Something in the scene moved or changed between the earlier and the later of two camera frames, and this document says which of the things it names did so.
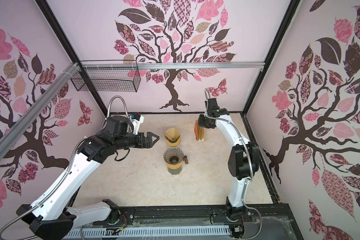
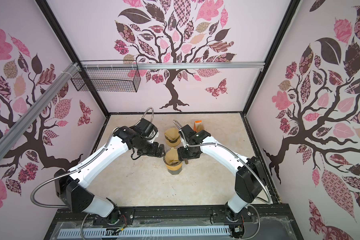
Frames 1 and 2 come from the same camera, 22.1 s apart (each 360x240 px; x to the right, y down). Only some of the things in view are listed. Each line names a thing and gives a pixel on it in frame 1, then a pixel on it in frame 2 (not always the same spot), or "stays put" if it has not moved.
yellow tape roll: [174, 166] stays put
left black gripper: [149, 144] -> [152, 152]
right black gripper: [201, 122] -> [182, 155]
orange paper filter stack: [199, 132] stays put
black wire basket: [109, 76] stays put
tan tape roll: [173, 144] stays put
